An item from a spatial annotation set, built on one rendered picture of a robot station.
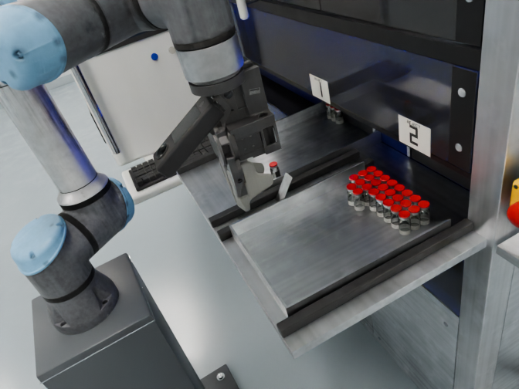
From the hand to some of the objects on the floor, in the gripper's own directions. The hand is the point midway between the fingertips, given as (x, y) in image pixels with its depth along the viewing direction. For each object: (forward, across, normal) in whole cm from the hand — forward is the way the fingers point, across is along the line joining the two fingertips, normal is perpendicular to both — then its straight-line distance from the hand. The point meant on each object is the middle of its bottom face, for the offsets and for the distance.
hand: (240, 204), depth 63 cm
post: (+109, -7, -42) cm, 117 cm away
